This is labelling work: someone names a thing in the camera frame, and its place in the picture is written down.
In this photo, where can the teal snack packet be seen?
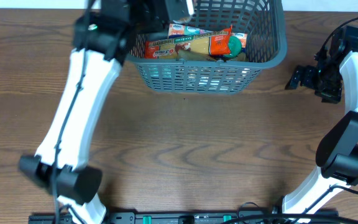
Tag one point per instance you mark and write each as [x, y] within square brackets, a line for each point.
[161, 74]

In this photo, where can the spaghetti pasta packet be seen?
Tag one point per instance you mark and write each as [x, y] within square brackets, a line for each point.
[213, 43]

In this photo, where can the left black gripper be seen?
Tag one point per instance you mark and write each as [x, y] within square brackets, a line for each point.
[151, 28]

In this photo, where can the grey plastic basket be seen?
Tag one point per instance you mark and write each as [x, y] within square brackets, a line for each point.
[266, 47]

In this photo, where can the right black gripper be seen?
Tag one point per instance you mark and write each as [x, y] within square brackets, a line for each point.
[311, 76]

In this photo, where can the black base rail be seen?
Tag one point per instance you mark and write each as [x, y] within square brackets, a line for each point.
[174, 218]

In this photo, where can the gold foil snack bag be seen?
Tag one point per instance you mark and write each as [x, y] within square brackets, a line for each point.
[192, 56]

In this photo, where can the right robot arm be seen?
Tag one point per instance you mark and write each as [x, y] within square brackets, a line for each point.
[336, 158]

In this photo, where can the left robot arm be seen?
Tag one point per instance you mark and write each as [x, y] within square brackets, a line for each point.
[102, 40]

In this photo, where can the green lid jar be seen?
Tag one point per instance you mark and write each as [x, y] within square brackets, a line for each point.
[235, 47]

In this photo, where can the colourful tissue pack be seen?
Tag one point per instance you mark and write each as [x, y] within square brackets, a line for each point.
[177, 30]

